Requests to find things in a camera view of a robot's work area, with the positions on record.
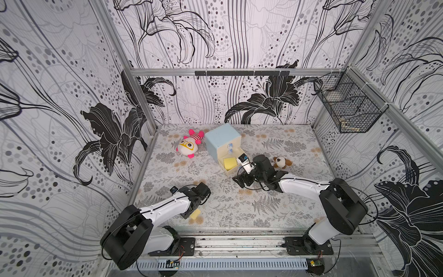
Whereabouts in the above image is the brown plush toy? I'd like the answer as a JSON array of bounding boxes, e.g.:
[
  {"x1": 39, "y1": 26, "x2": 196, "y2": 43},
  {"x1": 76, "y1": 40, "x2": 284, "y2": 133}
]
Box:
[{"x1": 273, "y1": 157, "x2": 293, "y2": 169}]

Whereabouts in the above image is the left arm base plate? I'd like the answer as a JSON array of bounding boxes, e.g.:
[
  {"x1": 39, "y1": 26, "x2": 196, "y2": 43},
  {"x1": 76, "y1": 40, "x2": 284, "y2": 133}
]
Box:
[{"x1": 149, "y1": 237, "x2": 196, "y2": 257}]

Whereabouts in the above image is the large yellow sticky note pad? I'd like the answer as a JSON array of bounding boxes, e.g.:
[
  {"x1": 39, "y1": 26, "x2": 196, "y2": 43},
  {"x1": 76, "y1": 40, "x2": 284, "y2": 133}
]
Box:
[{"x1": 223, "y1": 157, "x2": 238, "y2": 172}]

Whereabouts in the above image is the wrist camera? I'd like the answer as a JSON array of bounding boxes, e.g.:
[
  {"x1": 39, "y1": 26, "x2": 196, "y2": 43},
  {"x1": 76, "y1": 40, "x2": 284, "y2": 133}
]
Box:
[
  {"x1": 170, "y1": 186, "x2": 179, "y2": 195},
  {"x1": 237, "y1": 153, "x2": 255, "y2": 174}
]

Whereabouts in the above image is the black bar on rail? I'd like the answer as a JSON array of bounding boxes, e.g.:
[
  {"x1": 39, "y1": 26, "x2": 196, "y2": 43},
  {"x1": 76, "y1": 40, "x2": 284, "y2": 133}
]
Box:
[{"x1": 195, "y1": 70, "x2": 290, "y2": 76}]

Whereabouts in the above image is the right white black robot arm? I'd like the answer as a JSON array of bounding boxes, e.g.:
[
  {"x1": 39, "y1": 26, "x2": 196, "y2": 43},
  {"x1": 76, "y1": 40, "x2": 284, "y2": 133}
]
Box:
[{"x1": 233, "y1": 154, "x2": 369, "y2": 253}]

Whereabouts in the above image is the light blue drawer cabinet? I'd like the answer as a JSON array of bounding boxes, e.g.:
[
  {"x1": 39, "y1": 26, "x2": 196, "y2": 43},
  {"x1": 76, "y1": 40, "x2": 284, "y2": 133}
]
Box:
[{"x1": 205, "y1": 123, "x2": 245, "y2": 175}]

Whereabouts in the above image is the black wire basket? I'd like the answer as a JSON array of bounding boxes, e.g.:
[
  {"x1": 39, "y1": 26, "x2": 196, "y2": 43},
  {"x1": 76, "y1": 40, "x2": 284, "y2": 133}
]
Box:
[{"x1": 314, "y1": 70, "x2": 388, "y2": 133}]

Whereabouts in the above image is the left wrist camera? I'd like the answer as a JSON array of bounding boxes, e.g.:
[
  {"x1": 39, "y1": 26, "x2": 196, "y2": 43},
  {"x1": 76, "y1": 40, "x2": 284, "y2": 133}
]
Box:
[{"x1": 170, "y1": 186, "x2": 179, "y2": 195}]

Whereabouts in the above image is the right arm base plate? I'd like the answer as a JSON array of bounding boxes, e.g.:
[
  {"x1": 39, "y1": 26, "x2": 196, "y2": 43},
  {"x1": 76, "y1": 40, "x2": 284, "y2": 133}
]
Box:
[{"x1": 281, "y1": 237, "x2": 334, "y2": 257}]

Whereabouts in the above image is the white slotted cable duct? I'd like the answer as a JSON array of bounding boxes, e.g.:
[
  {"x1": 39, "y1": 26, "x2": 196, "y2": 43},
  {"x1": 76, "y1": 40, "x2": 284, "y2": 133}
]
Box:
[{"x1": 129, "y1": 258, "x2": 308, "y2": 271}]

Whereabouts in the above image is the pink white plush toy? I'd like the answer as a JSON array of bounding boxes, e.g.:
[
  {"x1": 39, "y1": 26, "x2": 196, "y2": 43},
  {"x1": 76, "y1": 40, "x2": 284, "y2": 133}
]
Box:
[{"x1": 175, "y1": 129, "x2": 205, "y2": 159}]

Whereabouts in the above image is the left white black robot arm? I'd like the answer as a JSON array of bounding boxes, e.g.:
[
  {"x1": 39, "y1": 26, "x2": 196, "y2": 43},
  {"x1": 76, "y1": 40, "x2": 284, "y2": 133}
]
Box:
[{"x1": 100, "y1": 182, "x2": 211, "y2": 270}]

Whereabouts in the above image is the small yellow sticky note pad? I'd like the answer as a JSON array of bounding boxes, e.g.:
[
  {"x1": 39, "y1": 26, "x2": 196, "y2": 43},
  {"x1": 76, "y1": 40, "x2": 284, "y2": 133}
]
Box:
[{"x1": 189, "y1": 209, "x2": 201, "y2": 220}]

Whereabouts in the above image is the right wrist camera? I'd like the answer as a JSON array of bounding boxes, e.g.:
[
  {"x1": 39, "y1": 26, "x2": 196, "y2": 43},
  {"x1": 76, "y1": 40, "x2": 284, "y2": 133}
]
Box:
[{"x1": 237, "y1": 153, "x2": 255, "y2": 174}]

